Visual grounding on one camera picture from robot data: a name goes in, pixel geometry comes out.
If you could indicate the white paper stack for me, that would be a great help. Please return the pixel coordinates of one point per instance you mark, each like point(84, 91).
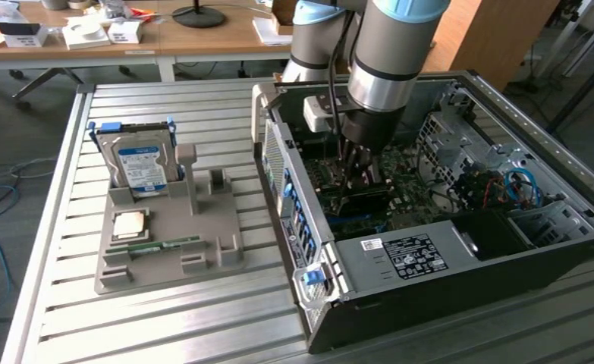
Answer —
point(269, 36)

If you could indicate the silver CPU chip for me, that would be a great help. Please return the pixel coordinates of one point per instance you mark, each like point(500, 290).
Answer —
point(131, 225)

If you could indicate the blue case latch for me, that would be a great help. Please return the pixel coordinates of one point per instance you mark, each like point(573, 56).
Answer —
point(313, 276)

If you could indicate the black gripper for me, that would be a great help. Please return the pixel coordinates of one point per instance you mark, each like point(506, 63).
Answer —
point(373, 129)

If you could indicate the brown cardboard box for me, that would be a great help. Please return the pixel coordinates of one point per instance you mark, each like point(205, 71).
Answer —
point(282, 7)

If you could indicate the green graphics card black shroud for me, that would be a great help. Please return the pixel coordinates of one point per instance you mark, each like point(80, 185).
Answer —
point(368, 201)

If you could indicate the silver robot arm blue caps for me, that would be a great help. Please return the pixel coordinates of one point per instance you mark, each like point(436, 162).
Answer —
point(398, 45)

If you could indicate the green motherboard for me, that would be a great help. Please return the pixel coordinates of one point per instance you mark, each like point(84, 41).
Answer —
point(413, 178)

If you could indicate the hard disk blue rails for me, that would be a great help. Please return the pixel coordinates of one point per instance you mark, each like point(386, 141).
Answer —
point(139, 167)

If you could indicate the green RAM stick bare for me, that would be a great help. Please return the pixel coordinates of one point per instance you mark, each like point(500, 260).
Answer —
point(150, 246)

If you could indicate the beige tape roll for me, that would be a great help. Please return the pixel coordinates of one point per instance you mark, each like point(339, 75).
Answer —
point(80, 4)

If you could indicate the white box black lid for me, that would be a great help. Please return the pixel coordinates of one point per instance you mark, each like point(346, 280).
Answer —
point(23, 36)

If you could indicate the black plastic shroud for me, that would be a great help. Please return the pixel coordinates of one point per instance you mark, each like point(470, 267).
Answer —
point(489, 235)

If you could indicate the orange tool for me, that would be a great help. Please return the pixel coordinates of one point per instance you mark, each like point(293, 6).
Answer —
point(142, 12)

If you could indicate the small white labelled box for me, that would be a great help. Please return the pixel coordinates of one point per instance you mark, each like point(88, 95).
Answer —
point(124, 33)

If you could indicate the wooden cabinet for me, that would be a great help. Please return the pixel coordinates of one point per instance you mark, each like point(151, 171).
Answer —
point(498, 38)

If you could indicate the silver disk bay cage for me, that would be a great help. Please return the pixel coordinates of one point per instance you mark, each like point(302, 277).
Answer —
point(554, 223)

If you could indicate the silver chipset heatsink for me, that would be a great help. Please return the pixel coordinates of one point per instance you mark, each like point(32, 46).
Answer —
point(408, 221)

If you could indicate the black round lamp base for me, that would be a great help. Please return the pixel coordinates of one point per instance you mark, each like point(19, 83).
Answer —
point(198, 17)

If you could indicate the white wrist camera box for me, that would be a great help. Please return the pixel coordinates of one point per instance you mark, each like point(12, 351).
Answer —
point(319, 113)

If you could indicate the grey power supply unit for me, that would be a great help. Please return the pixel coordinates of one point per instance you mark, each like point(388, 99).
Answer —
point(368, 265)

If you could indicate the clear plastic packages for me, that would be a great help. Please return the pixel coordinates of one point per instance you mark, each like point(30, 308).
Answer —
point(114, 7)

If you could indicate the grey cup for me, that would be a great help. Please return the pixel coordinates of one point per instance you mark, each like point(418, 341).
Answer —
point(55, 4)

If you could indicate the grey parts rack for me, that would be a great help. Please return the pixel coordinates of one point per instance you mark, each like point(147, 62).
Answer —
point(175, 227)

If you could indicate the white table frame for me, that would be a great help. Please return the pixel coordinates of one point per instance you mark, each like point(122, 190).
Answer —
point(580, 22)

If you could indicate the black open PC case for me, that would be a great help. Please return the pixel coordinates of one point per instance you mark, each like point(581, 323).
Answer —
point(478, 295)

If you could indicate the dark metal post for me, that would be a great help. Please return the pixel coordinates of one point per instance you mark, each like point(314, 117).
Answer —
point(580, 98)

